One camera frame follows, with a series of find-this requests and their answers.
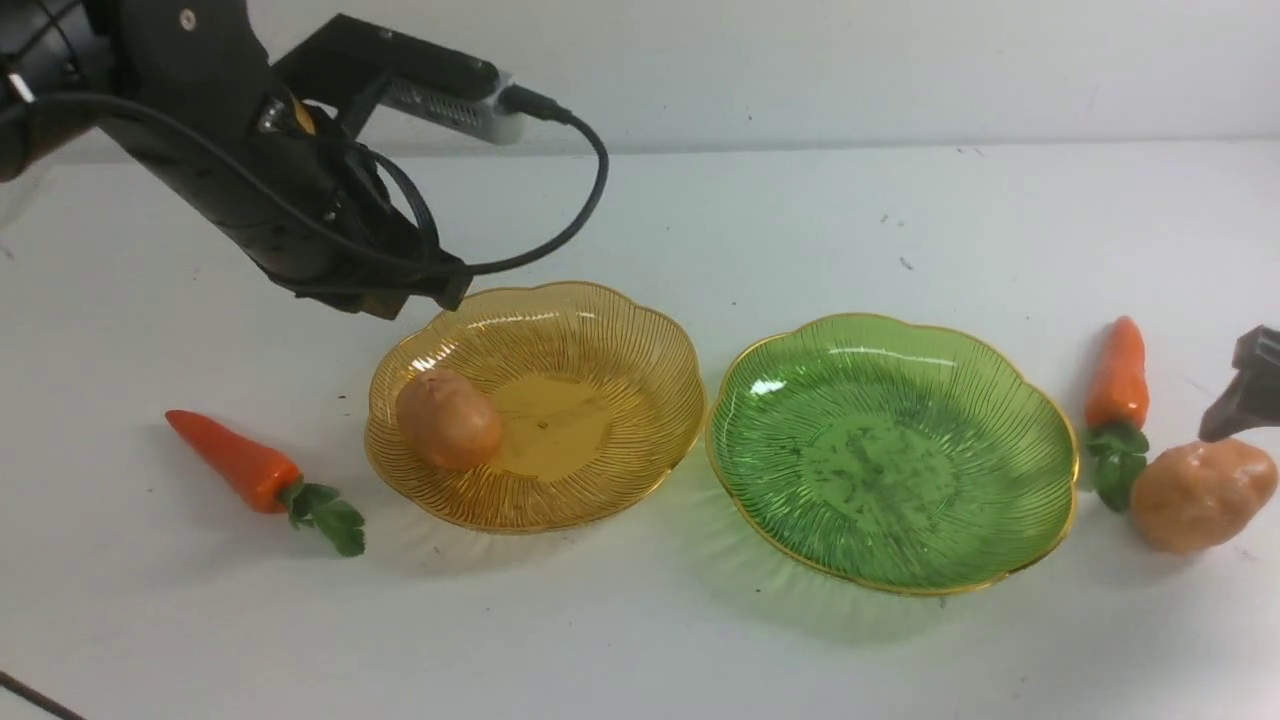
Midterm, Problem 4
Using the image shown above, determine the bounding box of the orange toy carrot with leaves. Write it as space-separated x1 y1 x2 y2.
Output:
165 409 366 559

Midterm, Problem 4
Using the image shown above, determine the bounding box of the brown toy potato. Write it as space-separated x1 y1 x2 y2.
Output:
396 368 503 471
1129 438 1277 557

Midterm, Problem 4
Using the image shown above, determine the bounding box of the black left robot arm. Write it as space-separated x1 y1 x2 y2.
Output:
1 1 498 320

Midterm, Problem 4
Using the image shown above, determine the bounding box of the amber glass plate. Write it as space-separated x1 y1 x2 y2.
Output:
364 282 707 536

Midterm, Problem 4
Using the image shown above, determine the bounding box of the black camera cable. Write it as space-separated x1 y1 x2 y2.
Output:
340 85 611 278

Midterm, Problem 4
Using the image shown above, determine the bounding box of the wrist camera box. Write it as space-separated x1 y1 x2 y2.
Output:
273 14 525 146

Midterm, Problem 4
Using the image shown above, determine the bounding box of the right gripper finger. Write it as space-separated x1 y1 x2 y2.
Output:
1198 325 1279 442

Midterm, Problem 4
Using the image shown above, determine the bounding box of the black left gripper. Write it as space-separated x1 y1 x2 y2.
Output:
150 90 474 320

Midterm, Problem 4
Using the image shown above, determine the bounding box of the green glass plate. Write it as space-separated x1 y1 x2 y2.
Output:
705 313 1080 597

